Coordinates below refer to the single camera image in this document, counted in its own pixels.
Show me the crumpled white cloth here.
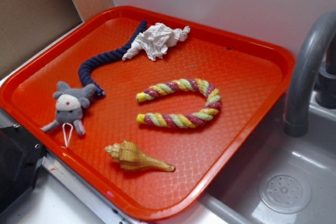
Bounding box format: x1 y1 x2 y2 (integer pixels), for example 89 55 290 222
122 23 191 61

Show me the multicolour twisted rope toy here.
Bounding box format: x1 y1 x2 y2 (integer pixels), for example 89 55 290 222
136 78 221 129

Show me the grey plastic sink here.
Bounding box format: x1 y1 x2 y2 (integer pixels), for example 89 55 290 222
199 87 336 224

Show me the wooden board panel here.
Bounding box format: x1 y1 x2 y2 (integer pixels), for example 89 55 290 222
1 0 113 78

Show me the tan conch shell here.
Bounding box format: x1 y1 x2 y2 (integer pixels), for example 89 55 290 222
104 141 175 172

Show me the dark faucet handle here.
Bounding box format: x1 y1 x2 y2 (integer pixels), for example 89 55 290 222
316 36 335 109

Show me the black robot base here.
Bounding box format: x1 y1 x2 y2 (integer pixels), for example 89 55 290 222
1 126 46 216

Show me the round sink drain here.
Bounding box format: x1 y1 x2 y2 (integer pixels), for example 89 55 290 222
258 169 312 214

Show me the orange plastic tray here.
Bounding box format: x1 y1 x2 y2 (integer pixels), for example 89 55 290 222
1 6 294 221

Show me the grey curved faucet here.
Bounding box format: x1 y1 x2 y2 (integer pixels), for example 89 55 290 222
283 10 335 137

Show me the grey plush animal toy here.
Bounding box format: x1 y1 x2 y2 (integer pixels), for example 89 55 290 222
41 81 97 147

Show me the navy blue twisted rope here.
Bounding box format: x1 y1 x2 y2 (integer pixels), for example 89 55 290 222
78 20 148 97

